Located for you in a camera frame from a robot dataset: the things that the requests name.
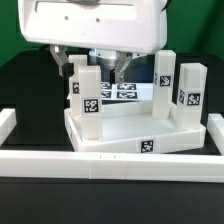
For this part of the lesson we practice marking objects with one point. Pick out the fiducial marker sheet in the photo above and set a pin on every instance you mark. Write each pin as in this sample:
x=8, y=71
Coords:
x=126, y=91

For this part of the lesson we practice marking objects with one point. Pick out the white left fence block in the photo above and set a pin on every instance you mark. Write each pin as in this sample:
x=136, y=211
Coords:
x=7, y=123

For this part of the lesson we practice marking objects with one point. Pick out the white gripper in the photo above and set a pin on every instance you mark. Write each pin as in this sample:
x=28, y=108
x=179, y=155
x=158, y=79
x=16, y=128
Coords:
x=135, y=26

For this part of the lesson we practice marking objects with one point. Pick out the white front fence bar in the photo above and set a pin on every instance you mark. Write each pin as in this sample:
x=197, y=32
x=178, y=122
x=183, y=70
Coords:
x=159, y=167

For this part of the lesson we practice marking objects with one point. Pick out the white desk top tray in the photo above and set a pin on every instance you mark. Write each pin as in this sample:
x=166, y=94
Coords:
x=130, y=128

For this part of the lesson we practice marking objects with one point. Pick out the white fence block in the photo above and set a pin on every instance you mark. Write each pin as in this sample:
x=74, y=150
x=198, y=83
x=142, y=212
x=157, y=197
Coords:
x=7, y=123
x=215, y=127

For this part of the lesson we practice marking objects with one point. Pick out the white right fence block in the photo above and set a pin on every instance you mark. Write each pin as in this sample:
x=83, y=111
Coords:
x=215, y=127

